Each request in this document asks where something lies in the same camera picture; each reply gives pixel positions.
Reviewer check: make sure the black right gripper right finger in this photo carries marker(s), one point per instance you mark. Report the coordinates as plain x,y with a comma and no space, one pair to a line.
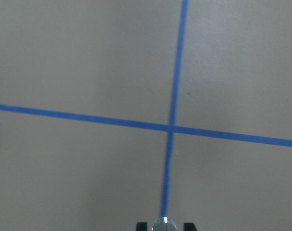
189,227

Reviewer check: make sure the chrome tee pipe fitting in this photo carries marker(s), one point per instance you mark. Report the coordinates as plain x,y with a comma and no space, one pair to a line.
164,224

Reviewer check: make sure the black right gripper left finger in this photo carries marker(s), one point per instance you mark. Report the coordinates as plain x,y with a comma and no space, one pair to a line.
141,226

